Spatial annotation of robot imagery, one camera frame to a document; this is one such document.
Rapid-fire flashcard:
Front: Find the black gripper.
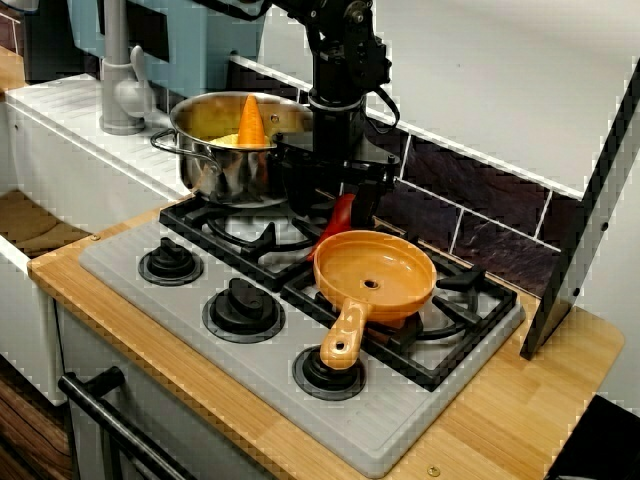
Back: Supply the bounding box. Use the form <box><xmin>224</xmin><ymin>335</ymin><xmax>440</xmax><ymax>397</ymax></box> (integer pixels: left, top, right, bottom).
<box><xmin>273</xmin><ymin>94</ymin><xmax>401</xmax><ymax>227</ymax></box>

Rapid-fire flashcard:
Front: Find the red toy chili pepper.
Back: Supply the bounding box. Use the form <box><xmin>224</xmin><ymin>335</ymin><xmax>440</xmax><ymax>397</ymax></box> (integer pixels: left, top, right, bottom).
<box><xmin>305</xmin><ymin>193</ymin><xmax>357</xmax><ymax>264</ymax></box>

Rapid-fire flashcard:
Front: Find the orange toy carrot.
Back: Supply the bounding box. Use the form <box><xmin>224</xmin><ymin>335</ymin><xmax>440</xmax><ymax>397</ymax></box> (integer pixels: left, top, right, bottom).
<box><xmin>237</xmin><ymin>94</ymin><xmax>271</xmax><ymax>149</ymax></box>

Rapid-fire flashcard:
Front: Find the stainless steel pot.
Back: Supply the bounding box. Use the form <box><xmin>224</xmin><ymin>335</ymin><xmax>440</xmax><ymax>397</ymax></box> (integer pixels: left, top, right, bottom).
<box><xmin>149</xmin><ymin>92</ymin><xmax>321</xmax><ymax>209</ymax></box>

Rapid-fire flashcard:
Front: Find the orange toy frying pan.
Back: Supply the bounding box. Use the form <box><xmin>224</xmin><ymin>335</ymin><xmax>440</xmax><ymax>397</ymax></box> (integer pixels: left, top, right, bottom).
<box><xmin>312</xmin><ymin>229</ymin><xmax>439</xmax><ymax>372</ymax></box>

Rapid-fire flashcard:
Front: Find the yellow toy corn cob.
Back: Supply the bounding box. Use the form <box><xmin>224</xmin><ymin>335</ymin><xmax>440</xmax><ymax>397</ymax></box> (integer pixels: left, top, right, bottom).
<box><xmin>209</xmin><ymin>132</ymin><xmax>274</xmax><ymax>150</ymax></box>

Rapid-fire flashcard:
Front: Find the dark tile backsplash panel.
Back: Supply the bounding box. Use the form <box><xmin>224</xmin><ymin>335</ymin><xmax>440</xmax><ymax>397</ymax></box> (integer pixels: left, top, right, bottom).
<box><xmin>227</xmin><ymin>54</ymin><xmax>586</xmax><ymax>301</ymax></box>

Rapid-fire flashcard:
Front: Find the black burner grate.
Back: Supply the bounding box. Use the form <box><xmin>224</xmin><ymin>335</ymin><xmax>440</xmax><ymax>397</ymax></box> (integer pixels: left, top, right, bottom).
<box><xmin>158</xmin><ymin>192</ymin><xmax>381</xmax><ymax>294</ymax></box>
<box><xmin>279</xmin><ymin>234</ymin><xmax>519</xmax><ymax>394</ymax></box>

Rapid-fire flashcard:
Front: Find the black stove knob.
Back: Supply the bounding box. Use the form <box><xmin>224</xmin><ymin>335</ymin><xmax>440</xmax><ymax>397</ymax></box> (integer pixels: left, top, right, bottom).
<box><xmin>201</xmin><ymin>278</ymin><xmax>287</xmax><ymax>345</ymax></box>
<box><xmin>292</xmin><ymin>344</ymin><xmax>367</xmax><ymax>402</ymax></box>
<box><xmin>137</xmin><ymin>237</ymin><xmax>205</xmax><ymax>287</ymax></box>

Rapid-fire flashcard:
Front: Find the teal box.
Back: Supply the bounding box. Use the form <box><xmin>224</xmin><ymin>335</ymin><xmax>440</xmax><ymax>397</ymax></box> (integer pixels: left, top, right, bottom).
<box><xmin>67</xmin><ymin>0</ymin><xmax>269</xmax><ymax>101</ymax></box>

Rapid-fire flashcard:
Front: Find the grey stove top plate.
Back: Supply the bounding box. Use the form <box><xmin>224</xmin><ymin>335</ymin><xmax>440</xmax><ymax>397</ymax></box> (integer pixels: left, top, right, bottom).
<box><xmin>78</xmin><ymin>199</ymin><xmax>527</xmax><ymax>479</ymax></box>

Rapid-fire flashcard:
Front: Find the dark grey side panel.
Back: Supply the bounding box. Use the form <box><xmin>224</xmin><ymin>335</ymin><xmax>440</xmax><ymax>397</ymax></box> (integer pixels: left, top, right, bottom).
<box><xmin>519</xmin><ymin>64</ymin><xmax>640</xmax><ymax>361</ymax></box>

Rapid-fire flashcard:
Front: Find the grey toy faucet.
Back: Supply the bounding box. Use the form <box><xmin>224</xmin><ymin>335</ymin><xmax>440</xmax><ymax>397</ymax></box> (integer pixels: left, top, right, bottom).
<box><xmin>98</xmin><ymin>0</ymin><xmax>154</xmax><ymax>136</ymax></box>

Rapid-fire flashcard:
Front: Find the white toy sink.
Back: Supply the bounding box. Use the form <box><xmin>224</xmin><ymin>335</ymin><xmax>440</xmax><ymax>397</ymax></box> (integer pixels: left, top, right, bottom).
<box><xmin>0</xmin><ymin>74</ymin><xmax>194</xmax><ymax>407</ymax></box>

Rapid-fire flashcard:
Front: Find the white oven door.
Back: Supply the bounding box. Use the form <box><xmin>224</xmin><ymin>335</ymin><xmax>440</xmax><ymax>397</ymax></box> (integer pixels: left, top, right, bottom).
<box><xmin>54</xmin><ymin>304</ymin><xmax>266</xmax><ymax>480</ymax></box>

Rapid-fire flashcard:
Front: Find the black box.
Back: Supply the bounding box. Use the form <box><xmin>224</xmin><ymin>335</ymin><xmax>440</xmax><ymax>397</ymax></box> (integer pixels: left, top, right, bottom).
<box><xmin>544</xmin><ymin>394</ymin><xmax>640</xmax><ymax>480</ymax></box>

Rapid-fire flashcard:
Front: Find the black oven door handle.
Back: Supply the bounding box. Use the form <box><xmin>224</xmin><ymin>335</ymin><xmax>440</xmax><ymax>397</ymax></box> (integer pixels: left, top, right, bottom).
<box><xmin>57</xmin><ymin>365</ymin><xmax>196</xmax><ymax>480</ymax></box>

